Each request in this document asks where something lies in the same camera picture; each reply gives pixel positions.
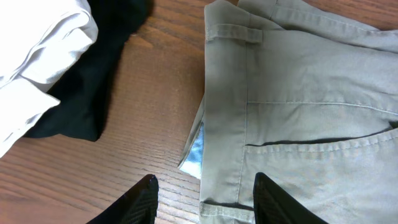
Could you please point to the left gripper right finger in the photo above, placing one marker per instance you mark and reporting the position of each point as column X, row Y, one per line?
column 273, row 205

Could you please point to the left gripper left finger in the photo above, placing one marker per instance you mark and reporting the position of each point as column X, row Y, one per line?
column 137, row 206

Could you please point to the khaki green shorts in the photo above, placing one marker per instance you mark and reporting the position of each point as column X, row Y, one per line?
column 304, row 96

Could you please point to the folded black cloth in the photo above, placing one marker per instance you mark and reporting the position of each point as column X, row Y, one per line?
column 84, row 90

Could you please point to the folded white cloth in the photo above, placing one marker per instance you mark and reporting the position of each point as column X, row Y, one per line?
column 40, row 41

